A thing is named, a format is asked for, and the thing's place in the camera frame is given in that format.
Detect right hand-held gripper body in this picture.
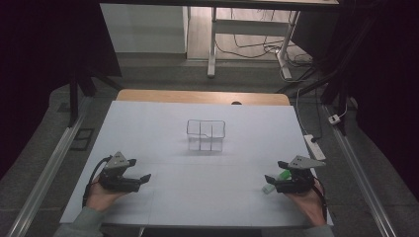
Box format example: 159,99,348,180
274,155,327,195

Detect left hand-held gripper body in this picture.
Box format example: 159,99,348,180
98,151,143,194

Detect green and white marker pen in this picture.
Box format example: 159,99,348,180
261,169,293,195

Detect person's left hand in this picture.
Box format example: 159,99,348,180
85,174,127,212

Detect person's right hand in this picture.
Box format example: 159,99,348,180
285,179,328,227

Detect white power strip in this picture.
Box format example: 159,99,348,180
302,133,327,162

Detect white table mat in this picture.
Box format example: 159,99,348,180
59,100,334,229

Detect clear plastic divided organizer box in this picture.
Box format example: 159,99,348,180
186,118,227,153

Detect black metal stand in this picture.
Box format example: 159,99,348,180
67,67,125,128

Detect wooden table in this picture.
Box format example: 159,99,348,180
116,88,292,107

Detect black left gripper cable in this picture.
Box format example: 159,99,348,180
81,155,114,209

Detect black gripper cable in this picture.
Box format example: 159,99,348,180
81,155,114,209
312,177,329,222

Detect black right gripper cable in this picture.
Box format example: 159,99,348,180
312,177,329,222

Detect black floor frame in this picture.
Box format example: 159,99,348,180
69,127,96,152

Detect white power strip cable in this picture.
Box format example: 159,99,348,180
294,86,309,136

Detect aluminium rail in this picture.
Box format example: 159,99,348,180
5,96,94,237
321,104,399,237

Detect black floor cables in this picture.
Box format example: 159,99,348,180
214,8,314,68

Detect white desk frame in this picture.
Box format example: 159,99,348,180
207,6,301,81

